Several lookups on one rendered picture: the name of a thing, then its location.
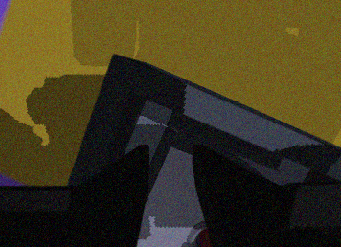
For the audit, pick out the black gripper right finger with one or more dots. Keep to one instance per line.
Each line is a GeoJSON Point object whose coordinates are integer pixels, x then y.
{"type": "Point", "coordinates": [243, 209]}

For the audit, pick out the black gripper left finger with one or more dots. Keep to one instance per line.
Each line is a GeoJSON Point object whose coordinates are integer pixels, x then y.
{"type": "Point", "coordinates": [104, 211]}

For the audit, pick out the dark grey open box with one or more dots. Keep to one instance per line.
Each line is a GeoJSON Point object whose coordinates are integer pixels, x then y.
{"type": "Point", "coordinates": [139, 102]}

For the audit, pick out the dark red peg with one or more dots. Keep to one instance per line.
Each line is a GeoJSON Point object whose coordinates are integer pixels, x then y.
{"type": "Point", "coordinates": [205, 239]}

